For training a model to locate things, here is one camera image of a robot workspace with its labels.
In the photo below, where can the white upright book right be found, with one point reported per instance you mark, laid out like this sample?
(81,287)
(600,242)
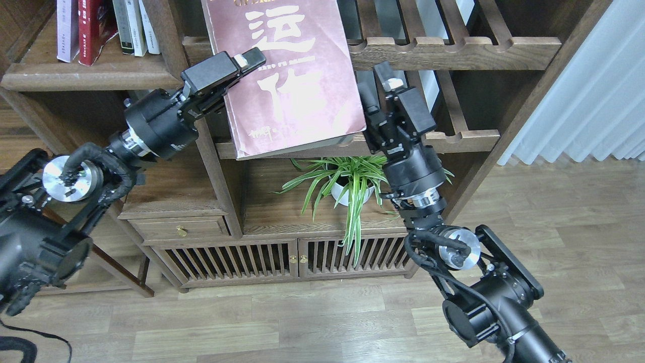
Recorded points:
(149,34)

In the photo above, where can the slatted cabinet door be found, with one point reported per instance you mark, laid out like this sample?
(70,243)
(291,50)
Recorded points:
(232,263)
(380,255)

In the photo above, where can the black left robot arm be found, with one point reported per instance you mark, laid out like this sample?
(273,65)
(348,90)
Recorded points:
(50,205)

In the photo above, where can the grey upright book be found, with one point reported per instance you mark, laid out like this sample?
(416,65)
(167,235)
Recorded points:
(123,26)

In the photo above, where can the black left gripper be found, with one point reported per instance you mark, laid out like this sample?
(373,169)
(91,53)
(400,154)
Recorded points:
(162,124)

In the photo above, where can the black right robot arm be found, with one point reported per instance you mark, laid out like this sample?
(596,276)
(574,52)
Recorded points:
(487,291)

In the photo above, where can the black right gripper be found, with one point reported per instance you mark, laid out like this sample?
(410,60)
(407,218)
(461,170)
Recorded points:
(412,167)

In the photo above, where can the white lavender paperback book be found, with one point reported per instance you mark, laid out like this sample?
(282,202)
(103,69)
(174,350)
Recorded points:
(67,32)

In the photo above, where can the maroon book with white characters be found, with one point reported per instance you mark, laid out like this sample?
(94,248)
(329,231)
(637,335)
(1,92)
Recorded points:
(305,95)

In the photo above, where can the right slatted cabinet door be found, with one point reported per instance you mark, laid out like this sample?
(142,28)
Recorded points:
(380,255)

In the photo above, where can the small wooden drawer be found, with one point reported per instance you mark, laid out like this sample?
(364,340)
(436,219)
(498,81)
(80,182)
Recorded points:
(180,227)

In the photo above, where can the white window curtain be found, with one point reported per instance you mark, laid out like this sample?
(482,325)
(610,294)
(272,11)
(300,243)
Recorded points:
(595,107)

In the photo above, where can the white plant pot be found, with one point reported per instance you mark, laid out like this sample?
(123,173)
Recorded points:
(338,186)

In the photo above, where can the left slatted cabinet door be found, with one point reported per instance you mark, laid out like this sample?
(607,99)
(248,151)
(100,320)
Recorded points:
(232,263)

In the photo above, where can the dark wooden bookshelf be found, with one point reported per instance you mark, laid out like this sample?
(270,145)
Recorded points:
(493,65)

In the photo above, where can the white upright book middle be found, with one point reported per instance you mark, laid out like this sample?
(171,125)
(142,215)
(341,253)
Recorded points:
(135,22)

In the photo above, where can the red paperback book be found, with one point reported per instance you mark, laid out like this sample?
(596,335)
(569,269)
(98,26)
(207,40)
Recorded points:
(97,25)

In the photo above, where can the white upright book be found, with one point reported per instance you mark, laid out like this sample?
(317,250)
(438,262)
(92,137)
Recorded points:
(149,34)
(135,22)

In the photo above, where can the green spider plant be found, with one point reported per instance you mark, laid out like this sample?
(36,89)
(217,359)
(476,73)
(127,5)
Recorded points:
(352,181)

